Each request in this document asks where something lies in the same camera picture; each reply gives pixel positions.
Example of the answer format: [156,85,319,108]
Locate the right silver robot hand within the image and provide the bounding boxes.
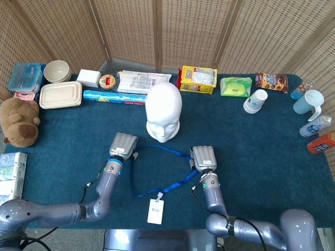
[189,145,217,173]

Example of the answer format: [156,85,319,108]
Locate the light blue plastic mug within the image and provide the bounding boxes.
[293,89,325,122]

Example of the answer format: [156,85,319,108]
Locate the paper cup stack blue flower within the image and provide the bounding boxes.
[243,89,269,115]

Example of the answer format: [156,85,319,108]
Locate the white blue drink can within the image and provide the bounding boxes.
[299,115,332,138]

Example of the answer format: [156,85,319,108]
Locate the green tissue pack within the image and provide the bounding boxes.
[219,76,253,97]

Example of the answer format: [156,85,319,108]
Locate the white foam mannequin head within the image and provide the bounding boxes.
[146,82,183,143]

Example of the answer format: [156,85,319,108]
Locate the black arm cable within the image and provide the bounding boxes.
[189,169,269,251]
[0,163,107,251]

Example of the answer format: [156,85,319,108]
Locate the pink box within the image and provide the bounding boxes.
[13,90,37,102]

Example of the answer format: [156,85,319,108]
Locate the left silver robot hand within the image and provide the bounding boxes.
[108,132,139,161]

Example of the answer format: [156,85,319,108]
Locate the yellow snack bag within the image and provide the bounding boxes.
[178,65,218,95]

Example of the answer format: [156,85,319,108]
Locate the small white cardboard box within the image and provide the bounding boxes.
[76,69,102,88]

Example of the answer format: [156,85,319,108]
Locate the clear bottle blue label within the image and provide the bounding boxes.
[290,79,316,100]

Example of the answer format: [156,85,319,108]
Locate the brown chocolate cookie bag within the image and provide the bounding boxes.
[255,72,289,94]

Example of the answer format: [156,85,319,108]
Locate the brown plush toy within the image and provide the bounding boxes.
[0,98,41,147]

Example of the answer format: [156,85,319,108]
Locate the grey robot torso base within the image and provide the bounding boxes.
[104,229,218,251]

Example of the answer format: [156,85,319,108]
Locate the orange drink bottle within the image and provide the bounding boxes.
[306,130,335,154]

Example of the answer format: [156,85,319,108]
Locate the white green tissue packs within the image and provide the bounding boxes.
[0,152,28,201]

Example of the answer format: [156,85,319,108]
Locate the beige paper bowl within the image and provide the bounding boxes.
[43,60,72,84]

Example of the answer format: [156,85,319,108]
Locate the round tin red label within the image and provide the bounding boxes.
[98,74,118,90]

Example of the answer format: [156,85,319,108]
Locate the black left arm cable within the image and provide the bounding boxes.
[0,163,107,251]

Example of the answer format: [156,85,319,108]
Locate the white printed plastic packet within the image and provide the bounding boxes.
[116,70,173,95]

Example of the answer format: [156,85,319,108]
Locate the woven wicker folding screen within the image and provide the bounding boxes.
[0,0,335,184]

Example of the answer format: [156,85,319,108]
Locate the clear container blue lid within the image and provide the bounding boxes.
[7,62,44,92]

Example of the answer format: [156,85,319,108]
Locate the blue food wrap box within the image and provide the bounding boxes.
[83,90,148,106]

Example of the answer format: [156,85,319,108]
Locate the teal table cloth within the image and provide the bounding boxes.
[4,73,332,231]

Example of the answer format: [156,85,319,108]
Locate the beige lidded food container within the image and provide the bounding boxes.
[39,81,83,109]

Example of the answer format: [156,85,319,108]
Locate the blue lanyard with badge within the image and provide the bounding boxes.
[130,145,199,225]

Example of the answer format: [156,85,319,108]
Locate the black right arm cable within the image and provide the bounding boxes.
[189,169,269,251]

